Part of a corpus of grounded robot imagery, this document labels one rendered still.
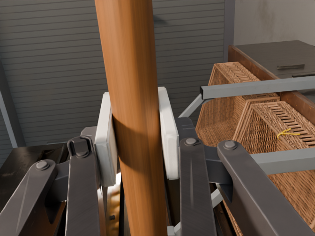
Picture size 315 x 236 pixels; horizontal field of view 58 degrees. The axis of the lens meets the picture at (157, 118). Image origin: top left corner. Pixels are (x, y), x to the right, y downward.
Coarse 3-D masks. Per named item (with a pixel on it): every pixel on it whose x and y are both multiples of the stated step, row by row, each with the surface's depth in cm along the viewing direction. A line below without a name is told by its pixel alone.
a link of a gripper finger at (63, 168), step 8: (88, 128) 18; (96, 128) 18; (96, 160) 15; (64, 168) 14; (56, 176) 14; (64, 176) 14; (56, 184) 14; (64, 184) 14; (48, 192) 14; (56, 192) 14; (64, 192) 14; (48, 200) 14; (56, 200) 14; (64, 200) 14
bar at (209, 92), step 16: (272, 80) 115; (288, 80) 114; (304, 80) 113; (208, 96) 112; (224, 96) 113; (192, 112) 116; (256, 160) 70; (272, 160) 69; (288, 160) 69; (304, 160) 69
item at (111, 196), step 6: (120, 174) 170; (114, 186) 146; (102, 192) 129; (108, 192) 130; (114, 192) 143; (108, 198) 128; (114, 198) 140; (108, 204) 126; (114, 204) 137; (108, 210) 123; (114, 210) 134; (108, 216) 121; (108, 222) 119; (114, 222) 129; (108, 228) 117; (114, 228) 127; (108, 234) 115; (114, 234) 124
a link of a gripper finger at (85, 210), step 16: (80, 144) 14; (80, 160) 14; (80, 176) 13; (96, 176) 13; (80, 192) 12; (96, 192) 12; (80, 208) 11; (96, 208) 11; (80, 224) 10; (96, 224) 10
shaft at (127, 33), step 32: (96, 0) 14; (128, 0) 14; (128, 32) 14; (128, 64) 15; (128, 96) 16; (128, 128) 17; (160, 128) 19; (128, 160) 18; (160, 160) 19; (128, 192) 20; (160, 192) 20; (160, 224) 21
